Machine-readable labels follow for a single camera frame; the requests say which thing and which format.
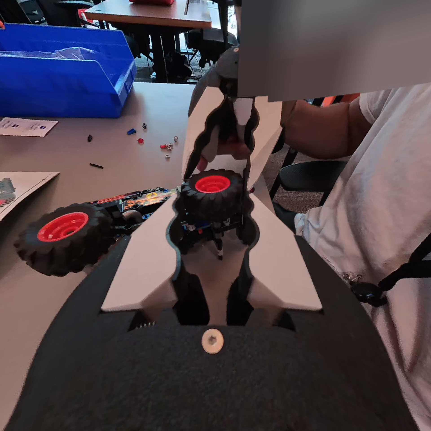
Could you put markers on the person's right forearm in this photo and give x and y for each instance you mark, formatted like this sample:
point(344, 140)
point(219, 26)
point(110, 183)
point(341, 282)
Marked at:
point(323, 128)

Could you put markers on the small loose lego pieces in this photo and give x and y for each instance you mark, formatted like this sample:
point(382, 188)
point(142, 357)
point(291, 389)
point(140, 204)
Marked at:
point(140, 140)

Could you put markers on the black chair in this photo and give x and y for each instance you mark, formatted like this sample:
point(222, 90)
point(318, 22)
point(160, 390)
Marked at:
point(309, 171)

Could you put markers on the white printed paper slip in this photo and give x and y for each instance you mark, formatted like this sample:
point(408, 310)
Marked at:
point(30, 127)

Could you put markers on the blue plastic bin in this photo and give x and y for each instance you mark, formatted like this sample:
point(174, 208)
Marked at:
point(67, 84)

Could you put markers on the black tyre red rim wheel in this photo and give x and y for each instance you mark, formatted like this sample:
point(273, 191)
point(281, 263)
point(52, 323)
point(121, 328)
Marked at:
point(212, 203)
point(64, 232)

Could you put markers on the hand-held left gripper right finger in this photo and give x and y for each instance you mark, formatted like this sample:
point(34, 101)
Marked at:
point(286, 269)

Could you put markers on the lego monster truck model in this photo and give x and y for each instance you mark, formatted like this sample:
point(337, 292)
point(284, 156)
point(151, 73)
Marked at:
point(141, 202)

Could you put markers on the lego instruction booklet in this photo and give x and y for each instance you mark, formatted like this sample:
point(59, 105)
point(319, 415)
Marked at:
point(23, 188)

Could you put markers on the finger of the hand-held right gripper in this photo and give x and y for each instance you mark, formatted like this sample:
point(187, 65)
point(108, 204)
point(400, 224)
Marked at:
point(198, 118)
point(269, 134)

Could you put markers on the brown wooden table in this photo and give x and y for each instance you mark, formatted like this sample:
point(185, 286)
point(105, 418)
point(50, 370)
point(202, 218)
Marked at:
point(151, 15)

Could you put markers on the clear plastic bag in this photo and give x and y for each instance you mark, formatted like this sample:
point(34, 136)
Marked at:
point(67, 53)

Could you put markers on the person's right hand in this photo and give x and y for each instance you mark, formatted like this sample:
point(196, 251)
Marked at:
point(235, 151)

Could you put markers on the black round clip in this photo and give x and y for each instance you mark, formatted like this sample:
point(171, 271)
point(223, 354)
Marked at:
point(367, 293)

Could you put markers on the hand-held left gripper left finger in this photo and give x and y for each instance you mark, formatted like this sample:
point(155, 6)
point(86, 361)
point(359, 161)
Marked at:
point(138, 266)

